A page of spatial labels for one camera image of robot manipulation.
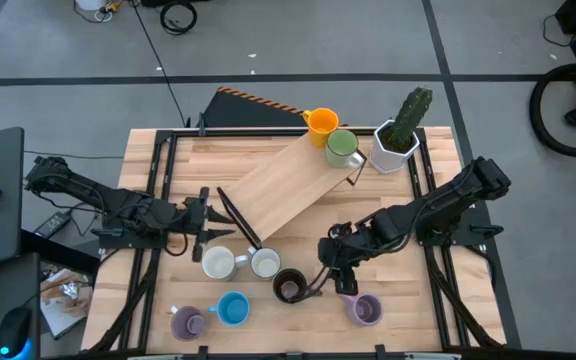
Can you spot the white bucket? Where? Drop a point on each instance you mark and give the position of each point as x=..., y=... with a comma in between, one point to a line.
x=89, y=4

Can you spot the dark grey desk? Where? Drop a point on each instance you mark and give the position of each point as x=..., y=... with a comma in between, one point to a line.
x=3, y=290

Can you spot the purple ribbed mug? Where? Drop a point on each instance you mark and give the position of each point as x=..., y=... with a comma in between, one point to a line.
x=365, y=310
x=188, y=324

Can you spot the black ramp orange stripes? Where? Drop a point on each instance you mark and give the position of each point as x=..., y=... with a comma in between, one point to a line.
x=238, y=112

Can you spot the white planter pot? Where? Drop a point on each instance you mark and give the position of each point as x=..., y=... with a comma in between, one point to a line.
x=383, y=160

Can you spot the black power adapter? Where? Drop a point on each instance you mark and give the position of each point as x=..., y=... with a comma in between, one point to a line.
x=52, y=225

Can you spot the brown teal glazed mug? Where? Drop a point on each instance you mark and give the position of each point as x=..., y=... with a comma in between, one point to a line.
x=288, y=290

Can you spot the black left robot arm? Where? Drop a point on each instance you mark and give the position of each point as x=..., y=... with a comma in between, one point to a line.
x=93, y=195

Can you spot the green cactus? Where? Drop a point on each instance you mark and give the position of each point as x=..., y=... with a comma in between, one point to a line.
x=410, y=117

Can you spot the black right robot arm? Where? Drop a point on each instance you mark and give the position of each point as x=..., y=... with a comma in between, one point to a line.
x=438, y=205

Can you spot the black computer mouse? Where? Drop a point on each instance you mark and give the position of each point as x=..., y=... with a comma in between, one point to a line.
x=15, y=327

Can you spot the cardboard box with papers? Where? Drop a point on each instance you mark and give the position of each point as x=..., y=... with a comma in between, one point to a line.
x=63, y=310

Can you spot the blue white leaf mug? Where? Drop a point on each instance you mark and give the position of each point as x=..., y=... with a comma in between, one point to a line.
x=266, y=262

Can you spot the wooden shelf black frame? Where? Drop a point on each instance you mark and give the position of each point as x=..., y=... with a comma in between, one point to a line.
x=288, y=185

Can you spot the black table frame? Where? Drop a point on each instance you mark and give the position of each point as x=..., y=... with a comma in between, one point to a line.
x=188, y=132

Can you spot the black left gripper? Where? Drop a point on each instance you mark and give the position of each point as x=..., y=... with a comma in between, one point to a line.
x=200, y=220

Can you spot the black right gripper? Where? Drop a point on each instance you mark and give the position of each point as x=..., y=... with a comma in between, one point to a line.
x=340, y=247

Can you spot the light blue mug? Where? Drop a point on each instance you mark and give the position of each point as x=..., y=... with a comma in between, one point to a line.
x=233, y=310

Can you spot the orange mug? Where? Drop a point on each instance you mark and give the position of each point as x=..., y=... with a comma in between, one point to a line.
x=323, y=125

